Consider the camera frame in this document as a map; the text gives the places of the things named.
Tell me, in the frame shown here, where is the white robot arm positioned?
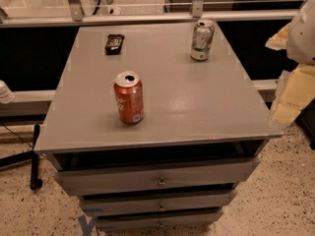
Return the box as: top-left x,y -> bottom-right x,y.
265,0 -> 315,127

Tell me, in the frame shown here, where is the bottom grey drawer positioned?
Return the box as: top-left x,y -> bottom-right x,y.
96,209 -> 222,231

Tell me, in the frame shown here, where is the middle grey drawer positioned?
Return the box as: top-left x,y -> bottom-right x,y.
80,190 -> 236,216

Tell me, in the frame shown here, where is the white cylinder object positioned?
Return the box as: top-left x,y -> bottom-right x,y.
0,80 -> 15,104

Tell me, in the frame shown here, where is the grey drawer cabinet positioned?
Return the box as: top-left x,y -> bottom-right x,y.
33,21 -> 284,233

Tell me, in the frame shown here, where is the metal railing frame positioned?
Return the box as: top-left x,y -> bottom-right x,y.
0,0 -> 307,28

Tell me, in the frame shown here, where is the top grey drawer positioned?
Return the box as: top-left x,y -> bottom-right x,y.
55,157 -> 260,196

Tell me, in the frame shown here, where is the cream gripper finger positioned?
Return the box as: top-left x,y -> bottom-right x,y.
271,64 -> 315,126
265,24 -> 290,50

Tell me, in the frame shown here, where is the green white 7up can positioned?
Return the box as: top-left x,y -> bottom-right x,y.
190,20 -> 215,61

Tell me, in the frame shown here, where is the grey drawer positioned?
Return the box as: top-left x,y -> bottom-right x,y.
96,209 -> 222,231
55,157 -> 260,196
80,190 -> 236,216

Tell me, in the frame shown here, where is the black snack bag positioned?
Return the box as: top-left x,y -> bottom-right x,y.
104,34 -> 125,55

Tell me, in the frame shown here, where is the blue floor tape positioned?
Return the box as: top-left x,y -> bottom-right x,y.
78,211 -> 111,236

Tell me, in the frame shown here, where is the red coke can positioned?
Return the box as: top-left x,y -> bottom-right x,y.
113,71 -> 144,124

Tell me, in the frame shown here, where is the black tripod stand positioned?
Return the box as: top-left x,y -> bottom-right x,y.
0,124 -> 43,191

